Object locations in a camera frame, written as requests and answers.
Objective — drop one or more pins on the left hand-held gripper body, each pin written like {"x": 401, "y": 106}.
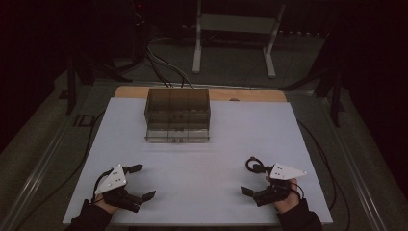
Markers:
{"x": 112, "y": 179}

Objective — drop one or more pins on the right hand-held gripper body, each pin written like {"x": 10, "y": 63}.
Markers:
{"x": 284, "y": 172}

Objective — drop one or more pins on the person's left hand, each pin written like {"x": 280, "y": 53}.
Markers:
{"x": 107, "y": 206}

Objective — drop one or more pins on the person's right hand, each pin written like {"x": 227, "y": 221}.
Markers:
{"x": 292, "y": 199}

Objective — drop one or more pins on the white table sheet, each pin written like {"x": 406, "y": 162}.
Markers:
{"x": 198, "y": 173}

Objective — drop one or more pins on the dark transparent drawer organiser box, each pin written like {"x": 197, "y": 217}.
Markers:
{"x": 178, "y": 115}

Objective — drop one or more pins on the wooden table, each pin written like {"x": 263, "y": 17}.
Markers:
{"x": 250, "y": 95}

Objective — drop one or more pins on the black tripod stand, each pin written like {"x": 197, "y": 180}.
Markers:
{"x": 71, "y": 83}
{"x": 335, "y": 96}

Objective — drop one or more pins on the grey metal stand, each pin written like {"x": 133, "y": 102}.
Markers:
{"x": 237, "y": 24}

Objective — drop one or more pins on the grey metal floor rail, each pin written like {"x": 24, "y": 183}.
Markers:
{"x": 352, "y": 166}
{"x": 41, "y": 166}

